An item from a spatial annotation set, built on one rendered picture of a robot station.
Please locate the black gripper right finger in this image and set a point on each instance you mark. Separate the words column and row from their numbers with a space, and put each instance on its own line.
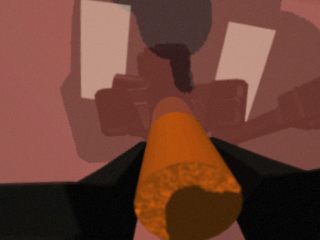
column 280, row 202

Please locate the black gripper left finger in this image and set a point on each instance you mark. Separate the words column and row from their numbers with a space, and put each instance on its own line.
column 99, row 206

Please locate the orange knob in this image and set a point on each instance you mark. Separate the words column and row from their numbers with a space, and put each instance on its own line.
column 185, row 191

